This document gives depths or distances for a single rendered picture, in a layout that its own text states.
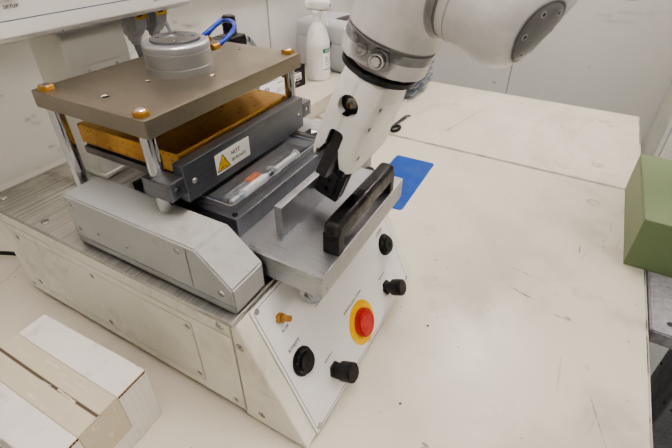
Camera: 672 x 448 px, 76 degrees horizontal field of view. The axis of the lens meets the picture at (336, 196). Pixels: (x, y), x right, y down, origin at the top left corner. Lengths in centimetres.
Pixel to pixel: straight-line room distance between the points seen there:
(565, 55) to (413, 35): 262
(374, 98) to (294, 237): 19
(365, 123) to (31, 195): 53
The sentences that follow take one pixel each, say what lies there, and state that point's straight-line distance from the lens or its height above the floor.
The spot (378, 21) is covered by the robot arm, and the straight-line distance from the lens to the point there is 37.
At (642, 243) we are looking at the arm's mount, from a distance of 90.
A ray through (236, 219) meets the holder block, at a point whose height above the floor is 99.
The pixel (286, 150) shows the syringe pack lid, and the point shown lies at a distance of 59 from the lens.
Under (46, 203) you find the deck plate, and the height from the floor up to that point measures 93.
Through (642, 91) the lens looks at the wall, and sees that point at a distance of 302.
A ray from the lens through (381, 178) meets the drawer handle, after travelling 51.
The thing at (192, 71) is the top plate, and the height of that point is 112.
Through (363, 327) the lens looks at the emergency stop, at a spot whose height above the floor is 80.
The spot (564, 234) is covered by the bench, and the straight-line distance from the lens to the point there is 95.
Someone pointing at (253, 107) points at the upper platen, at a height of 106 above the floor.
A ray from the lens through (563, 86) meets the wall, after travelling 302.
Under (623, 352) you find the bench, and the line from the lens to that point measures 77.
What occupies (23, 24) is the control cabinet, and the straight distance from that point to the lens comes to 63.
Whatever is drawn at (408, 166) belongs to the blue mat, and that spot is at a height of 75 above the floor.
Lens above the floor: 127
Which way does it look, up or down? 33 degrees down
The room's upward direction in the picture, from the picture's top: straight up
